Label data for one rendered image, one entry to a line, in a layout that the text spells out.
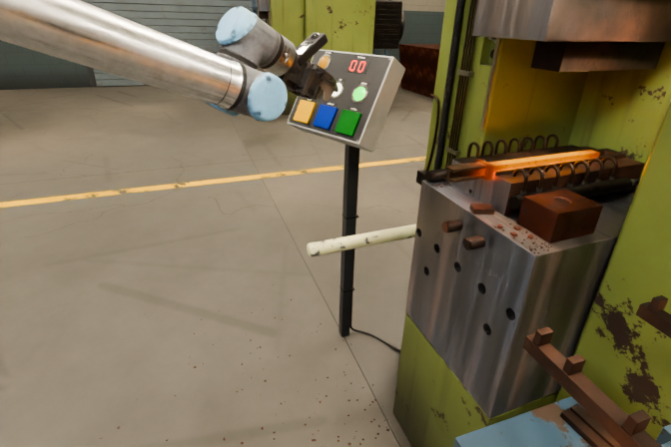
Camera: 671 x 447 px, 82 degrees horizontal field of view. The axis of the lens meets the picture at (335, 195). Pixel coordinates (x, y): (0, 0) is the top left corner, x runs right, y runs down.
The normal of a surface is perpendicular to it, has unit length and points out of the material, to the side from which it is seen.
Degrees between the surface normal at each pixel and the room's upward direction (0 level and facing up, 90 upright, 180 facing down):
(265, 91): 92
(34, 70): 90
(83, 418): 0
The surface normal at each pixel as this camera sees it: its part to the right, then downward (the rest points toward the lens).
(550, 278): 0.36, 0.40
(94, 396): 0.02, -0.91
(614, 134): -0.93, 0.13
